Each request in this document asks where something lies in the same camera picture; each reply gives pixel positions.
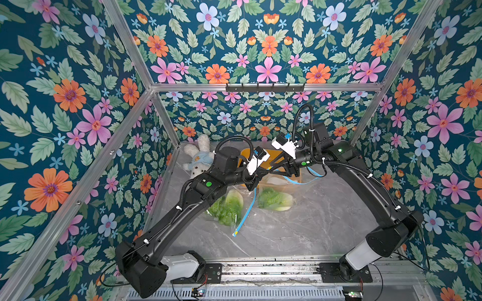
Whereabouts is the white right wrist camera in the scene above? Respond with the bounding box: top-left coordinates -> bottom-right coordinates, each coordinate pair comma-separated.
271,133 -> 298,159

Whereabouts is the black hook rail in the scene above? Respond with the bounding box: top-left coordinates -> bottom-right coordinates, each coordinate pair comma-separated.
225,84 -> 305,94

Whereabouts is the clear zipper bag blue seal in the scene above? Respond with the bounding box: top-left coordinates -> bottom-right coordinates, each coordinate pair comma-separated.
202,185 -> 258,237

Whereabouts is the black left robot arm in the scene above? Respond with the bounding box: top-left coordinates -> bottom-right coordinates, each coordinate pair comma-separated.
115,147 -> 269,298

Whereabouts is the aluminium frame post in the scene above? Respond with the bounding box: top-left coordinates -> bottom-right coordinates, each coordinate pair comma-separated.
101,0 -> 181,147
350,0 -> 443,146

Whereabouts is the aluminium frame post left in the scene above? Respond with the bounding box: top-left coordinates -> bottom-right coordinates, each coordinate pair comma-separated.
101,0 -> 181,147

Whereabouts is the yellow plastic tray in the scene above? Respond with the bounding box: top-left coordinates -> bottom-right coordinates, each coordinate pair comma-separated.
239,147 -> 301,182

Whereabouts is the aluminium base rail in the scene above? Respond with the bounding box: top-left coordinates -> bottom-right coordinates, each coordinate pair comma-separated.
124,257 -> 426,301

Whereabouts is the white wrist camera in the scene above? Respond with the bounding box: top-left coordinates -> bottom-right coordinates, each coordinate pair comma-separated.
271,133 -> 298,159
247,146 -> 270,176

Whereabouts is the green cabbage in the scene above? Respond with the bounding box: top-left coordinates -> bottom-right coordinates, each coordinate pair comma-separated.
257,188 -> 294,211
207,196 -> 238,226
218,189 -> 244,227

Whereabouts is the white plush bunny blue shirt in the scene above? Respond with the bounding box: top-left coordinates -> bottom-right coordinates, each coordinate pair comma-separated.
183,134 -> 215,179

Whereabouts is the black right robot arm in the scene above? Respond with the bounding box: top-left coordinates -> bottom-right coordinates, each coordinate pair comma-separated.
271,117 -> 423,279

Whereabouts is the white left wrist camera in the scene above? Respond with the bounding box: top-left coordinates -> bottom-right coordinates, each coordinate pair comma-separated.
247,146 -> 270,176

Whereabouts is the aluminium frame post right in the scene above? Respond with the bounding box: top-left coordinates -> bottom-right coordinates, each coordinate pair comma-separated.
350,0 -> 443,146

